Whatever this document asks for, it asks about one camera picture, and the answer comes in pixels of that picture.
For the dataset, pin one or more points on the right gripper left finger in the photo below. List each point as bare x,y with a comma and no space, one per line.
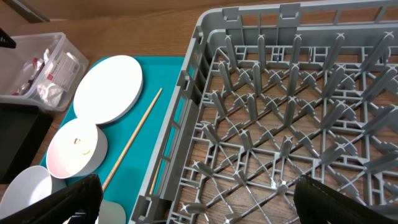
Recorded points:
79,203

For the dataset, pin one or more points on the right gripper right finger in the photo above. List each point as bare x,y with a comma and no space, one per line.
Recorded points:
318,203

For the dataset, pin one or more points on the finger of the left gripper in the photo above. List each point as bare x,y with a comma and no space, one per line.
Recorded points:
6,41

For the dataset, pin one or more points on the red snack wrapper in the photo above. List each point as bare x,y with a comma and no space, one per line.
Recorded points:
34,68

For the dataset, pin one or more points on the shallow grey-white bowl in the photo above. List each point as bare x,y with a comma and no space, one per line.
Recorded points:
28,187

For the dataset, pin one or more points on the white bowl with food residue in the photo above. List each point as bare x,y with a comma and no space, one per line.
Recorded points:
77,149

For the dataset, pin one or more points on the wooden chopstick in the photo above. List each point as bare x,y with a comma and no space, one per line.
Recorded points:
130,142
155,177

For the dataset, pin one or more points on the large white plate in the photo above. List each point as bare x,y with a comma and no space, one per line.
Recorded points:
109,90

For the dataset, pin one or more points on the clear plastic waste bin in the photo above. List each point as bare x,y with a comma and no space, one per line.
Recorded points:
43,70

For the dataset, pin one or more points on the black food waste tray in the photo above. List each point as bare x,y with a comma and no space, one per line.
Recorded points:
23,128

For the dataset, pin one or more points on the grey dishwasher rack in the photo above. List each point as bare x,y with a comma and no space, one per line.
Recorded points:
271,92

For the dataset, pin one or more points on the teal serving tray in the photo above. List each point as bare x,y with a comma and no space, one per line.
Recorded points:
158,72

